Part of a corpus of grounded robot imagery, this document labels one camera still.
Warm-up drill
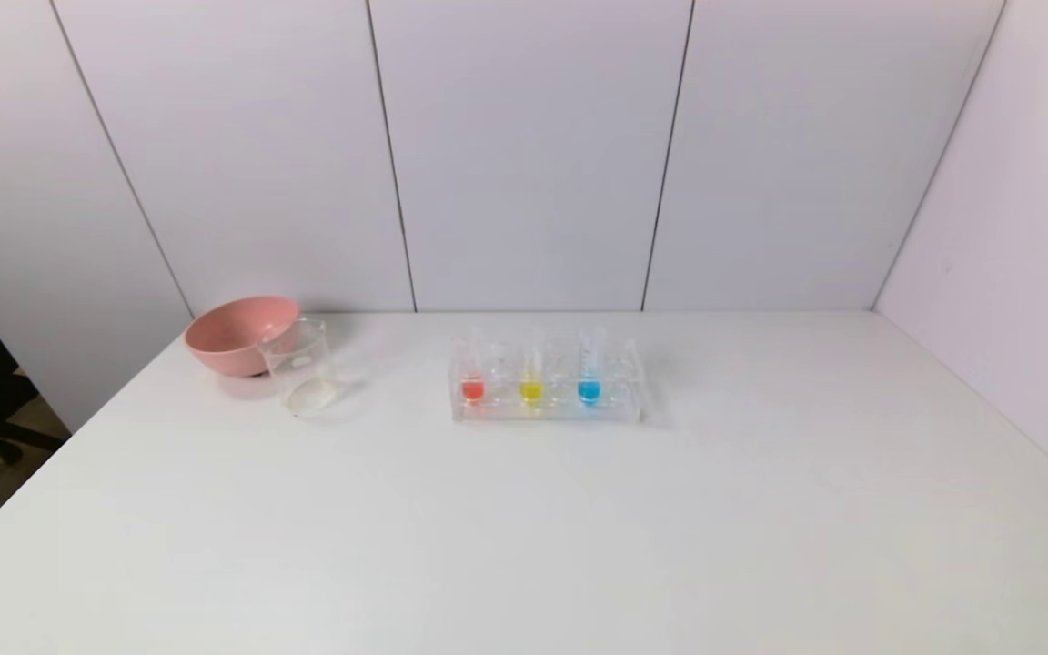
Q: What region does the pink plastic bowl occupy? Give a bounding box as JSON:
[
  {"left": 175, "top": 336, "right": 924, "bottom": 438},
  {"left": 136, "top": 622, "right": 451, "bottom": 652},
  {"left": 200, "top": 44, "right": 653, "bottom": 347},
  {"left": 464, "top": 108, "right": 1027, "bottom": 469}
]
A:
[{"left": 184, "top": 295, "right": 300, "bottom": 378}]

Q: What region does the clear acrylic test tube rack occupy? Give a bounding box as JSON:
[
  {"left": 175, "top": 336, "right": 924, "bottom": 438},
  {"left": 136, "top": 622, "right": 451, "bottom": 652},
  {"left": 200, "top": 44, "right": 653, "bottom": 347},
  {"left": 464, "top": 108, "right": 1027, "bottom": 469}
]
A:
[{"left": 449, "top": 335, "right": 645, "bottom": 425}]

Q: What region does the red pigment test tube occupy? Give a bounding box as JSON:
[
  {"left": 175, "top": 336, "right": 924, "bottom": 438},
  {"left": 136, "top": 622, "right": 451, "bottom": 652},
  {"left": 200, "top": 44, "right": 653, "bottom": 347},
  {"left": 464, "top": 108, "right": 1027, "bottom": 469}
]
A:
[{"left": 460, "top": 327, "right": 487, "bottom": 404}]

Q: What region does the blue pigment test tube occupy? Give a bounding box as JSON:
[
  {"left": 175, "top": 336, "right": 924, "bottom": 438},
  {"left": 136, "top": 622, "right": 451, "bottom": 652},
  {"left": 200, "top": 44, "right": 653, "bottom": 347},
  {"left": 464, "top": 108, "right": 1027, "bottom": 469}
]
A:
[{"left": 577, "top": 326, "right": 605, "bottom": 408}]

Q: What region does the yellow pigment test tube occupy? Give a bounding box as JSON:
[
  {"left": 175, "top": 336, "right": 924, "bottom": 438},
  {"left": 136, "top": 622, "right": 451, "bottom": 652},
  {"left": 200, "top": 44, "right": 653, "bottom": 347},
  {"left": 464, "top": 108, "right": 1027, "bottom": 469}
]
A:
[{"left": 519, "top": 327, "right": 547, "bottom": 407}]

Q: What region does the clear glass beaker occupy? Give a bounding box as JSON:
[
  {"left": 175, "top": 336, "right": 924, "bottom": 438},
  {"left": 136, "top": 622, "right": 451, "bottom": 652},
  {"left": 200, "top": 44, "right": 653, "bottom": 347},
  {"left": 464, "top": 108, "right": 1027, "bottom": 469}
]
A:
[{"left": 257, "top": 317, "right": 344, "bottom": 418}]

